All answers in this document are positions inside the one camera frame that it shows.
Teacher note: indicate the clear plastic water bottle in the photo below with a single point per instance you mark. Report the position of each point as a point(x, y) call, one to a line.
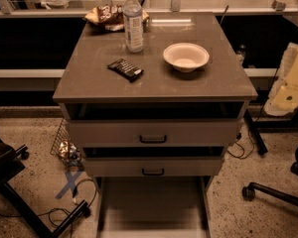
point(133, 25)

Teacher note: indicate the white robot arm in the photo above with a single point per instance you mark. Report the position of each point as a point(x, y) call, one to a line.
point(283, 96)

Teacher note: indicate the grey drawer cabinet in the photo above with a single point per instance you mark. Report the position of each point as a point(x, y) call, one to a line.
point(218, 91)

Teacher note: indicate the open bottom drawer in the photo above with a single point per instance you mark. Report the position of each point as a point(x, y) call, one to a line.
point(159, 207)

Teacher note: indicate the dark chocolate bar wrapper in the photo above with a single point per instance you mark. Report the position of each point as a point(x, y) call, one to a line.
point(126, 69)

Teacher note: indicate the white paper bowl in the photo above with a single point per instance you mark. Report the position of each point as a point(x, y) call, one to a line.
point(186, 57)

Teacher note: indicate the black table leg right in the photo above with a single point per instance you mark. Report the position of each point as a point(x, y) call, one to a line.
point(262, 150)

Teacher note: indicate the brown chip bag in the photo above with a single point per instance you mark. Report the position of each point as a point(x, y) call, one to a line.
point(109, 17)

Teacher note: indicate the black office chair left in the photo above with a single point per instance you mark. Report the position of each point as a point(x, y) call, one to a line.
point(11, 165)

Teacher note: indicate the top drawer with handle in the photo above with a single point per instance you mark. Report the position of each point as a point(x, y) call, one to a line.
point(102, 134)

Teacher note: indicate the drawer with handle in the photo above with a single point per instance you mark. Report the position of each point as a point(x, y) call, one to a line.
point(102, 134)
point(153, 167)

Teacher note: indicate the middle drawer with handle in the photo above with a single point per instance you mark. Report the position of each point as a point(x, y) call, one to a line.
point(153, 167)

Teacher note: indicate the wire mesh waste basket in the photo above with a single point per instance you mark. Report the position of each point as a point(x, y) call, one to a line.
point(64, 149)

